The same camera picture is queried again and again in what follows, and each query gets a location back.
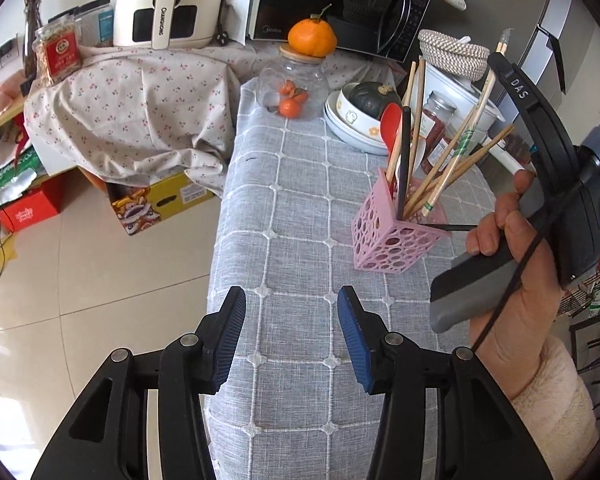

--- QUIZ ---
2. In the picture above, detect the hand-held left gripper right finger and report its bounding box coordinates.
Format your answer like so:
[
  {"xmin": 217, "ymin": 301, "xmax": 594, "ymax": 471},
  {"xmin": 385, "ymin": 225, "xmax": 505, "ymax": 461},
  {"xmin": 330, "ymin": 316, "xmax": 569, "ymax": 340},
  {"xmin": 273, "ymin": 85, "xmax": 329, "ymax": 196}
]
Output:
[{"xmin": 337, "ymin": 285, "xmax": 553, "ymax": 480}]

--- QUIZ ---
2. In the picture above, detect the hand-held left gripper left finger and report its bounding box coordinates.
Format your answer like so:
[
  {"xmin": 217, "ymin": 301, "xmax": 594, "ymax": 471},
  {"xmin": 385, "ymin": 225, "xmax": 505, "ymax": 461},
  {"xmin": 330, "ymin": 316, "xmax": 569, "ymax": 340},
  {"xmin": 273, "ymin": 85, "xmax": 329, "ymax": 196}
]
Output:
[{"xmin": 30, "ymin": 286, "xmax": 247, "ymax": 480}]

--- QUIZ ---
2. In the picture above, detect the bamboo chopstick with printed sleeve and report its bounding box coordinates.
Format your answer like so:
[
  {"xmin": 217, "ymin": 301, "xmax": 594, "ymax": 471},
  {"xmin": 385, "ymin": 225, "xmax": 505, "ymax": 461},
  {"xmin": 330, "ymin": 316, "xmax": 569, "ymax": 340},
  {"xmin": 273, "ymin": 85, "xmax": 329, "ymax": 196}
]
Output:
[
  {"xmin": 417, "ymin": 125, "xmax": 516, "ymax": 216},
  {"xmin": 411, "ymin": 107, "xmax": 478, "ymax": 206},
  {"xmin": 405, "ymin": 30, "xmax": 510, "ymax": 220}
]

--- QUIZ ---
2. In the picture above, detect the plain wooden chopstick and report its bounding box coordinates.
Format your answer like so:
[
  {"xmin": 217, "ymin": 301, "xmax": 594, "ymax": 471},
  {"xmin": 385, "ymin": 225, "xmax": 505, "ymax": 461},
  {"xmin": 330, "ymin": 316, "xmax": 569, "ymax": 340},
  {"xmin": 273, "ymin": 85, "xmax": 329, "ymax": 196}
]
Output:
[
  {"xmin": 420, "ymin": 132, "xmax": 511, "ymax": 218},
  {"xmin": 409, "ymin": 58, "xmax": 427, "ymax": 181},
  {"xmin": 385, "ymin": 61, "xmax": 417, "ymax": 184}
]

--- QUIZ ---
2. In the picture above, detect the pink perforated utensil holder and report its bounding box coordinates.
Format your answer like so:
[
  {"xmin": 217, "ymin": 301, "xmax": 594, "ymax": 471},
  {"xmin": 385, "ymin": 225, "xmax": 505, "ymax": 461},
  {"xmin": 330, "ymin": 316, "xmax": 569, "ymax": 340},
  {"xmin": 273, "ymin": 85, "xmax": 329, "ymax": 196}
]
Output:
[{"xmin": 351, "ymin": 167, "xmax": 451, "ymax": 275}]

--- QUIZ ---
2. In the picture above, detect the black chopstick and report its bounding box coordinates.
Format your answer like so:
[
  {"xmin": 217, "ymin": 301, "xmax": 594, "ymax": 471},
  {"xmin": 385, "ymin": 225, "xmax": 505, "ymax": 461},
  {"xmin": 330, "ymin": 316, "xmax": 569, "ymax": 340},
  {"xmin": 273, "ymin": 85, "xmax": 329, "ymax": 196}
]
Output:
[
  {"xmin": 419, "ymin": 223, "xmax": 479, "ymax": 233},
  {"xmin": 396, "ymin": 106, "xmax": 412, "ymax": 221}
]

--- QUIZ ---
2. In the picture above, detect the red spoon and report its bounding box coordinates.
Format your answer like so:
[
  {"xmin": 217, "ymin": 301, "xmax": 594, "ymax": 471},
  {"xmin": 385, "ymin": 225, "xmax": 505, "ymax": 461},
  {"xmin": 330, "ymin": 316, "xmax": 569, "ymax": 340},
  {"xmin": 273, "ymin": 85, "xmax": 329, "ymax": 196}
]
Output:
[{"xmin": 379, "ymin": 102, "xmax": 403, "ymax": 158}]

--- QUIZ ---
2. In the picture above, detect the person's right forearm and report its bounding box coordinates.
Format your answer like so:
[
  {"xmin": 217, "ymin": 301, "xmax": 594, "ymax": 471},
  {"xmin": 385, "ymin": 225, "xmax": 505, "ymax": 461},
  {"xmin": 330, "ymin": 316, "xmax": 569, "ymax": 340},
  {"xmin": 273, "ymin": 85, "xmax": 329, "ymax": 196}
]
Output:
[{"xmin": 510, "ymin": 336, "xmax": 600, "ymax": 480}]

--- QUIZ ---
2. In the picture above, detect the person's right hand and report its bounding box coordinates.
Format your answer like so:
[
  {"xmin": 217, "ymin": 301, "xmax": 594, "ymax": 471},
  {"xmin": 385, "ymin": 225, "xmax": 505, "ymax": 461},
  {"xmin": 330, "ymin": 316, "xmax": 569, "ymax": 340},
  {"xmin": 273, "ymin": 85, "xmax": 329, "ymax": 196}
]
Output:
[{"xmin": 465, "ymin": 169, "xmax": 578, "ymax": 403}]

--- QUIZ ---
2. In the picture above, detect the grey checked tablecloth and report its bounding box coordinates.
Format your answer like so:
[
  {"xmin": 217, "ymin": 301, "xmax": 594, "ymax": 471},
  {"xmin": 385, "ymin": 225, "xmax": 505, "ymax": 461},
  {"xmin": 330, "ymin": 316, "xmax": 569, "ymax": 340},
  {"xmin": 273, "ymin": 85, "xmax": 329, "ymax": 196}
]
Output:
[{"xmin": 202, "ymin": 77, "xmax": 511, "ymax": 480}]

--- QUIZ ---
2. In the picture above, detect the orange label dried fruit jar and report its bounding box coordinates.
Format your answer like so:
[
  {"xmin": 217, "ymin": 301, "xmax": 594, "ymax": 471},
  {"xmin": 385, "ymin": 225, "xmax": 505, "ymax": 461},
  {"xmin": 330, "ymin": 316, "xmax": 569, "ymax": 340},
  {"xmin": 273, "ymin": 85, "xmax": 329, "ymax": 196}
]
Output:
[{"xmin": 420, "ymin": 90, "xmax": 458, "ymax": 168}]

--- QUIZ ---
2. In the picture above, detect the yellow cardboard box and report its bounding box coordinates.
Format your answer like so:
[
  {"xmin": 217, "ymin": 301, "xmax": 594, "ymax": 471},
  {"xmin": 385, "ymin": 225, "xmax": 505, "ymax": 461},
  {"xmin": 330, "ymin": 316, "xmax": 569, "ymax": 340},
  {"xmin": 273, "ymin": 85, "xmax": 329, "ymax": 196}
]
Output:
[{"xmin": 105, "ymin": 170, "xmax": 218, "ymax": 237}]

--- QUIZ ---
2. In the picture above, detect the white rice cooker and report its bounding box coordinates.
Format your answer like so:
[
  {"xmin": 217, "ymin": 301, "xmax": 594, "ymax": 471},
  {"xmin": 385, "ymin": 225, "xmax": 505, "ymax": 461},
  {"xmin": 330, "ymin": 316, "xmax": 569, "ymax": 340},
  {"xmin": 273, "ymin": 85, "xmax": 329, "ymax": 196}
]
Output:
[{"xmin": 422, "ymin": 62, "xmax": 506, "ymax": 136}]

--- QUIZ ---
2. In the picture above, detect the grey refrigerator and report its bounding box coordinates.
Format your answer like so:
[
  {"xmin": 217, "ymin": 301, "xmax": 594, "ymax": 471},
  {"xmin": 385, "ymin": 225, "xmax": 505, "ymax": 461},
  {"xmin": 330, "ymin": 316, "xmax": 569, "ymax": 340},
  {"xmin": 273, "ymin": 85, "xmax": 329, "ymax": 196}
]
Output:
[{"xmin": 522, "ymin": 0, "xmax": 588, "ymax": 116}]

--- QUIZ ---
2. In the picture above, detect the green kabocha squash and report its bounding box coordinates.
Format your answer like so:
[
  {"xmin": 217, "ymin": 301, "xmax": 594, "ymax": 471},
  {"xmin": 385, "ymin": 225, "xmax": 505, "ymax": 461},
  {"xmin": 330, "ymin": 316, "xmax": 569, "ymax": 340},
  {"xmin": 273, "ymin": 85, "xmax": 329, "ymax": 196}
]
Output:
[{"xmin": 348, "ymin": 81, "xmax": 403, "ymax": 119}]

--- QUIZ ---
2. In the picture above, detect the red box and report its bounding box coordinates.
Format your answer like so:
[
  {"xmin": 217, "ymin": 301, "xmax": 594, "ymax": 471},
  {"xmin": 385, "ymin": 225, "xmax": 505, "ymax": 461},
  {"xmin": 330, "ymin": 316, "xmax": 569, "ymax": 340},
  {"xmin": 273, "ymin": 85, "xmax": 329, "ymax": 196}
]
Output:
[{"xmin": 0, "ymin": 176, "xmax": 65, "ymax": 233}]

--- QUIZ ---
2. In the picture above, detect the floral cloth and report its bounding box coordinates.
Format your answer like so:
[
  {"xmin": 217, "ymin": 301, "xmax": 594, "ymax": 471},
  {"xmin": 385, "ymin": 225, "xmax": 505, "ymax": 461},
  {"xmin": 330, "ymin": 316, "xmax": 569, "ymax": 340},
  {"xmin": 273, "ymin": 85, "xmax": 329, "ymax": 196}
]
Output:
[{"xmin": 24, "ymin": 35, "xmax": 406, "ymax": 198}]

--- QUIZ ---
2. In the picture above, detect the clear glass jar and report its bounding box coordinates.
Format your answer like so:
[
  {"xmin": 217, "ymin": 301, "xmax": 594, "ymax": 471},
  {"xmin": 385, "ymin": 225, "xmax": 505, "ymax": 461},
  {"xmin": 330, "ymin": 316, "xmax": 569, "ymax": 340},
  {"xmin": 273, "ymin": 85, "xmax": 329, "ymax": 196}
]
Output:
[{"xmin": 257, "ymin": 44, "xmax": 329, "ymax": 122}]

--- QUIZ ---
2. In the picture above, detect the green bag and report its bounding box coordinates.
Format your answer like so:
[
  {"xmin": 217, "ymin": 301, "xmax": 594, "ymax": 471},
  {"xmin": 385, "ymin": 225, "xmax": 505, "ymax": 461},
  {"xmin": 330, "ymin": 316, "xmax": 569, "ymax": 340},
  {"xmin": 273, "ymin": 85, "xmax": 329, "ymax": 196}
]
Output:
[{"xmin": 0, "ymin": 147, "xmax": 43, "ymax": 196}]

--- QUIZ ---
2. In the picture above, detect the orange mandarin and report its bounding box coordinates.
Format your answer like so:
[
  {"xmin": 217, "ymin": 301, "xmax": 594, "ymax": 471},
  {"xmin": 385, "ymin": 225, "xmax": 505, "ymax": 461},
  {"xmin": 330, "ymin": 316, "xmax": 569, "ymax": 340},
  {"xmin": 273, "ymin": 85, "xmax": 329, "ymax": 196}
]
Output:
[{"xmin": 287, "ymin": 5, "xmax": 338, "ymax": 58}]

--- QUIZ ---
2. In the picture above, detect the glass jar with red label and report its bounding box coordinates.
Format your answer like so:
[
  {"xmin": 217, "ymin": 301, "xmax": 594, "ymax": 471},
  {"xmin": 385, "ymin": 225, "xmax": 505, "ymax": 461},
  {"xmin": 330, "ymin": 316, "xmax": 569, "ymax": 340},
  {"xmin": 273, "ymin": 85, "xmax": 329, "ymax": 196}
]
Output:
[{"xmin": 32, "ymin": 14, "xmax": 83, "ymax": 87}]

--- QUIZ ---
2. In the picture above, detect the clear storage container black lid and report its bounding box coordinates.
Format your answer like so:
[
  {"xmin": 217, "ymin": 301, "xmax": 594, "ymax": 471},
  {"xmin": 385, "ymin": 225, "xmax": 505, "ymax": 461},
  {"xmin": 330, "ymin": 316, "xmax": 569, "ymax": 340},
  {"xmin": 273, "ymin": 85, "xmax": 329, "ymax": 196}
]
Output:
[{"xmin": 74, "ymin": 0, "xmax": 116, "ymax": 48}]

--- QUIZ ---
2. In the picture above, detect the vase with dried branches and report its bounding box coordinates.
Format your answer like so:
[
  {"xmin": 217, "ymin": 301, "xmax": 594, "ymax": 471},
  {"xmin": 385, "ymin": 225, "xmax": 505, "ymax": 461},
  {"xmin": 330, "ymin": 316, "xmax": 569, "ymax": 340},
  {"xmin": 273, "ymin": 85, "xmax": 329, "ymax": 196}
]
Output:
[{"xmin": 10, "ymin": 0, "xmax": 56, "ymax": 78}]

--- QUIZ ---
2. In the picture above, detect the white pan handle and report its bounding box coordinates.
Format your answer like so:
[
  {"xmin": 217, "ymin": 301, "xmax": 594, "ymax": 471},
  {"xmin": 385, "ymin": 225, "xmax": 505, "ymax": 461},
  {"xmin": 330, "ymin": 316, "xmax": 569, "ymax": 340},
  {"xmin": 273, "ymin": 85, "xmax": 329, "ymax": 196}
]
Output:
[{"xmin": 490, "ymin": 146, "xmax": 527, "ymax": 175}]

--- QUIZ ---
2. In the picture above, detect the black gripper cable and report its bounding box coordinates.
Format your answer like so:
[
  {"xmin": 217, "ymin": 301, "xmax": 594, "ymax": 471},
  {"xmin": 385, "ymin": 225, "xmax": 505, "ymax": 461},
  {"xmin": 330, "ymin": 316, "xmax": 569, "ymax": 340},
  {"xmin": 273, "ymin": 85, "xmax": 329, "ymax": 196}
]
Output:
[{"xmin": 471, "ymin": 195, "xmax": 556, "ymax": 356}]

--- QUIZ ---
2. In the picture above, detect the woven rope basket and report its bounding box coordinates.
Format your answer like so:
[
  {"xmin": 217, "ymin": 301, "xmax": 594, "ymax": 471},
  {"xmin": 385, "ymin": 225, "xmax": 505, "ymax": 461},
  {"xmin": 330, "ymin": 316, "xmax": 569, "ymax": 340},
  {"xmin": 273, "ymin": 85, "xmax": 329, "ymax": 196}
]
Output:
[{"xmin": 418, "ymin": 29, "xmax": 492, "ymax": 82}]

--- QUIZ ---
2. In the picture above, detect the white bowl with green handle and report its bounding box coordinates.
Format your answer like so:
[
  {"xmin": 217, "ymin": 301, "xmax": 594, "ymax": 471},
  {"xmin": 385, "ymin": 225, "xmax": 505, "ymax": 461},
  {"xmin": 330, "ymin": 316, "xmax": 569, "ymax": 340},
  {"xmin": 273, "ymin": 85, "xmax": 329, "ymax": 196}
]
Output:
[{"xmin": 336, "ymin": 82, "xmax": 396, "ymax": 143}]

